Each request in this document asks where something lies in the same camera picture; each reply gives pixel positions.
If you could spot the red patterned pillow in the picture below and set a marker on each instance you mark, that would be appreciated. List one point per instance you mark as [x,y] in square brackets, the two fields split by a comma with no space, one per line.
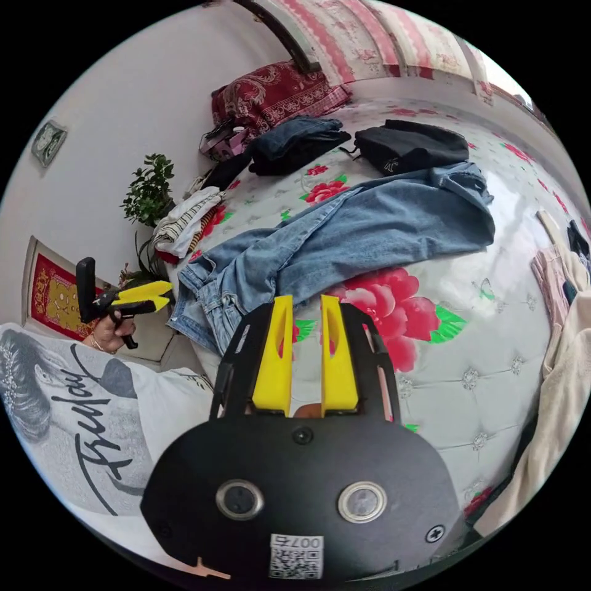
[277,94]

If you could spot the person's left hand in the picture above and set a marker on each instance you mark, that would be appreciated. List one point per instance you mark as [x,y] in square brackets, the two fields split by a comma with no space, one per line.
[107,334]

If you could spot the pile of pale clothes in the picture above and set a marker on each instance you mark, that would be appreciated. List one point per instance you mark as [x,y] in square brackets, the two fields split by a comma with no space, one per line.
[561,369]

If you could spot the blue jeans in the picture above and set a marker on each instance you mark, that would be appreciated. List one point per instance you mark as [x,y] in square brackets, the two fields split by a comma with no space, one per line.
[351,231]

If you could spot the green potted plant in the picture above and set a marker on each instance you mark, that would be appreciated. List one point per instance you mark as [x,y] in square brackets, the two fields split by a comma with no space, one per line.
[150,189]

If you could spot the black garment with white print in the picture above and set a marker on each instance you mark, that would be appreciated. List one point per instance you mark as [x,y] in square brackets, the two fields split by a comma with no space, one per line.
[415,143]

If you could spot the pile of dark clothes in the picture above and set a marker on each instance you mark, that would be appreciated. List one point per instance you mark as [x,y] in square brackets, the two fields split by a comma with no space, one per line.
[295,141]

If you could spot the bed with floral quilt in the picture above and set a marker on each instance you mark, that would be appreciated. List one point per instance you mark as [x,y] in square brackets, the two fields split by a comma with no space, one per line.
[480,332]

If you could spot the person's body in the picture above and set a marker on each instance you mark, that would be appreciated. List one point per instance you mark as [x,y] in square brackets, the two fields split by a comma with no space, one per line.
[55,415]

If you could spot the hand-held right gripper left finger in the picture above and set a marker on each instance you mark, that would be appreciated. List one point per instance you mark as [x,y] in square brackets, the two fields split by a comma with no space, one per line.
[273,365]

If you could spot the pink floral curtain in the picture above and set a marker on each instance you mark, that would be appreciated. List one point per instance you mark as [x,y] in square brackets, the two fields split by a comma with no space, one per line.
[365,37]

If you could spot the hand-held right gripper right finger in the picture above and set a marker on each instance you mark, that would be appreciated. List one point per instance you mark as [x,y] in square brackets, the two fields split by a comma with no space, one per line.
[339,369]

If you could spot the square wall clock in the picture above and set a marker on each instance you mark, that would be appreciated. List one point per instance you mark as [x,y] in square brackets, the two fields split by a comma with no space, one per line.
[48,141]

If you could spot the pile of striped light clothes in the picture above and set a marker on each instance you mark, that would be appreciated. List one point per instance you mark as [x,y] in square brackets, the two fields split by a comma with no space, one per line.
[184,226]

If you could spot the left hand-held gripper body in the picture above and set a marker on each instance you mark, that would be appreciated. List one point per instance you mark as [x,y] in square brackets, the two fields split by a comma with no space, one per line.
[131,306]

